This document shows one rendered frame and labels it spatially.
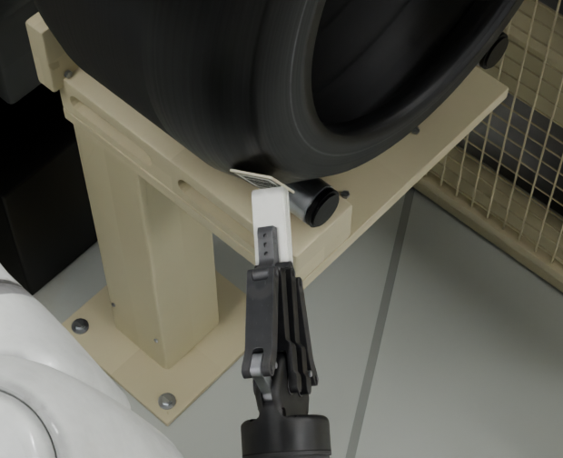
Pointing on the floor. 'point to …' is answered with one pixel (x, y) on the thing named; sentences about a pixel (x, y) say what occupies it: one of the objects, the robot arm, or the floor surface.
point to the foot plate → (229, 297)
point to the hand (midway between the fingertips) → (271, 228)
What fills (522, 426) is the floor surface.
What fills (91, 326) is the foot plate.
